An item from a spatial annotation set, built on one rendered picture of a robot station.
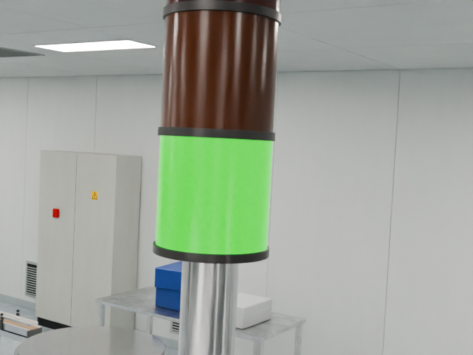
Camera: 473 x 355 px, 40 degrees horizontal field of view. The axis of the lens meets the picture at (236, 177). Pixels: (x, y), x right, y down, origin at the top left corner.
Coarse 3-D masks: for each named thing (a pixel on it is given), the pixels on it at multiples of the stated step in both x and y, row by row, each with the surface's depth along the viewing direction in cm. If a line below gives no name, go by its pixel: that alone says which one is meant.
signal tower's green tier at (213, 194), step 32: (160, 160) 28; (192, 160) 26; (224, 160) 26; (256, 160) 27; (160, 192) 28; (192, 192) 26; (224, 192) 26; (256, 192) 27; (160, 224) 27; (192, 224) 26; (224, 224) 26; (256, 224) 27
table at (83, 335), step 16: (32, 336) 427; (48, 336) 428; (64, 336) 430; (80, 336) 432; (96, 336) 434; (112, 336) 435; (128, 336) 437; (144, 336) 439; (16, 352) 400; (32, 352) 395; (48, 352) 397; (64, 352) 398; (80, 352) 400; (96, 352) 401; (112, 352) 403; (128, 352) 404; (144, 352) 406; (160, 352) 407
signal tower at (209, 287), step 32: (160, 128) 27; (192, 128) 26; (192, 256) 26; (224, 256) 26; (256, 256) 27; (192, 288) 28; (224, 288) 28; (192, 320) 28; (224, 320) 28; (192, 352) 28; (224, 352) 28
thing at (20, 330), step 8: (0, 312) 468; (0, 320) 452; (8, 320) 459; (16, 320) 448; (24, 320) 453; (32, 320) 449; (0, 328) 452; (8, 328) 449; (16, 328) 444; (24, 328) 441; (32, 328) 444; (40, 328) 447; (8, 336) 449; (16, 336) 444; (24, 336) 440
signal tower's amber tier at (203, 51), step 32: (192, 32) 26; (224, 32) 26; (256, 32) 26; (192, 64) 26; (224, 64) 26; (256, 64) 26; (192, 96) 26; (224, 96) 26; (256, 96) 27; (224, 128) 26; (256, 128) 27
